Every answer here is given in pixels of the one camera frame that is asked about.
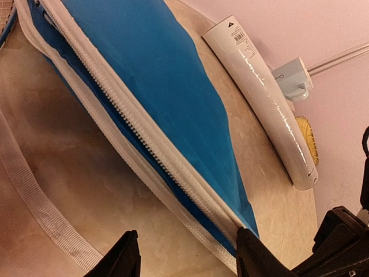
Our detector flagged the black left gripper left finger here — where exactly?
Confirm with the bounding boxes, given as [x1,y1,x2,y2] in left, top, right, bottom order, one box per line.
[84,230,141,277]

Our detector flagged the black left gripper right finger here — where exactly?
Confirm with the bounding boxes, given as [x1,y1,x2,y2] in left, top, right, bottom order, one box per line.
[236,227,296,277]

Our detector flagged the white shuttlecock tube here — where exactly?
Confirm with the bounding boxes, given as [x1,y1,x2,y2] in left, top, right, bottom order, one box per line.
[202,16,318,190]

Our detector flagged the blue racket cover bag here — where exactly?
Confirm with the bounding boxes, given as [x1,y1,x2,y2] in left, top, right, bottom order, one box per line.
[13,1,258,274]

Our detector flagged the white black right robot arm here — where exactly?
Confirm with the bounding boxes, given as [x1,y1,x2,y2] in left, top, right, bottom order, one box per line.
[292,129,368,276]

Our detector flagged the light blue ceramic mug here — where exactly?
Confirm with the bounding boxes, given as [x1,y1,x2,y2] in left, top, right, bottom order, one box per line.
[272,57,313,102]

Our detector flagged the right aluminium corner post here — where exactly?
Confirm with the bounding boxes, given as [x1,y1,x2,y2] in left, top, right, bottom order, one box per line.
[307,42,368,77]

